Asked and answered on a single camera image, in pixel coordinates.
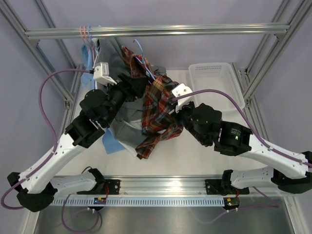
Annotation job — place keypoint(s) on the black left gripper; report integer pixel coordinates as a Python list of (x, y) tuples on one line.
[(135, 87)]

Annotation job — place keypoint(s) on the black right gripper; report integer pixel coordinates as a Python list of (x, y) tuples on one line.
[(179, 112)]

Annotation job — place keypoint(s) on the light blue hanger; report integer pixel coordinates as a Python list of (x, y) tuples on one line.
[(143, 59)]

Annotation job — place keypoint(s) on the plaid shirt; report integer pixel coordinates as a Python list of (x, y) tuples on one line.
[(157, 122)]

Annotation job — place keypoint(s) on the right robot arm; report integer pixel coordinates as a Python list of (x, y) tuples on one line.
[(283, 170)]

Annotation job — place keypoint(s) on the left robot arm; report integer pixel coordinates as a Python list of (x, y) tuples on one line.
[(38, 187)]

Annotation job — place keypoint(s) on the grey shirt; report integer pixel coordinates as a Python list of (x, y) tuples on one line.
[(109, 115)]

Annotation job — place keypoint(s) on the pink hanger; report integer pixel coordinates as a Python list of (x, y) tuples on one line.
[(90, 42), (83, 36)]

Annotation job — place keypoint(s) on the white plastic basket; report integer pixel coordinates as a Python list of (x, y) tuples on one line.
[(218, 76)]

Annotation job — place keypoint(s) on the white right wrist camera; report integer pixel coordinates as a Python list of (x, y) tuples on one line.
[(178, 99)]

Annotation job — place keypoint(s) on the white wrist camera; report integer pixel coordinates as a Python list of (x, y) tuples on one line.
[(101, 74), (178, 99)]

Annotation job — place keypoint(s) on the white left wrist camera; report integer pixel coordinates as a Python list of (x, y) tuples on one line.
[(101, 74)]

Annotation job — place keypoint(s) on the aluminium frame left posts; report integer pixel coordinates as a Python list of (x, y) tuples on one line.
[(11, 16)]

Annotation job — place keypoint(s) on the aluminium frame posts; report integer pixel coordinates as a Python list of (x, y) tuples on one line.
[(270, 48), (11, 16)]

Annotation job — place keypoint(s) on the blue hanger on rail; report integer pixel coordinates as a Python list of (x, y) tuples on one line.
[(93, 45)]

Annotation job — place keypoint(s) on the aluminium frame right posts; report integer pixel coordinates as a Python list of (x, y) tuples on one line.
[(270, 48)]

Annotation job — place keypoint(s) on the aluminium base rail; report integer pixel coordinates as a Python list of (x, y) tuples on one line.
[(165, 185)]

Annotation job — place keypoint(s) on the aluminium hanging rail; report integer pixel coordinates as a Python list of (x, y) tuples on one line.
[(160, 31)]

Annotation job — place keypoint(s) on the white slotted cable duct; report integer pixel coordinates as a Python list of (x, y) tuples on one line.
[(140, 202)]

